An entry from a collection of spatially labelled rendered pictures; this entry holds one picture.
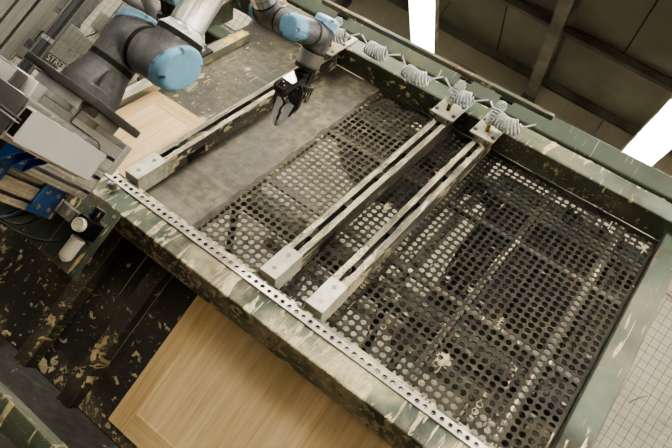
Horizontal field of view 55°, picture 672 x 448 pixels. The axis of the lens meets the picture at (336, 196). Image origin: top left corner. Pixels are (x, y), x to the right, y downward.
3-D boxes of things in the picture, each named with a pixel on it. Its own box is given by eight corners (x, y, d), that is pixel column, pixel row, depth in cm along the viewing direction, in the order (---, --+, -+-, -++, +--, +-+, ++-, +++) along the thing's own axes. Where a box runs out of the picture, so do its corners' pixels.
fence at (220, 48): (54, 133, 226) (52, 124, 223) (241, 36, 284) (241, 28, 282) (63, 140, 224) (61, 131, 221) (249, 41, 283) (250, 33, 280)
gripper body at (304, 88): (306, 105, 202) (323, 70, 198) (294, 106, 194) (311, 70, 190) (287, 93, 204) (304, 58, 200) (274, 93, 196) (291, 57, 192)
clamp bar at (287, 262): (253, 279, 193) (257, 226, 176) (448, 110, 266) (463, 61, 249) (278, 297, 190) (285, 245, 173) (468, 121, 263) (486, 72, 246)
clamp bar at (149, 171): (122, 182, 214) (115, 126, 197) (336, 50, 287) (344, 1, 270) (143, 197, 210) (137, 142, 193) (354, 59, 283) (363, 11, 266)
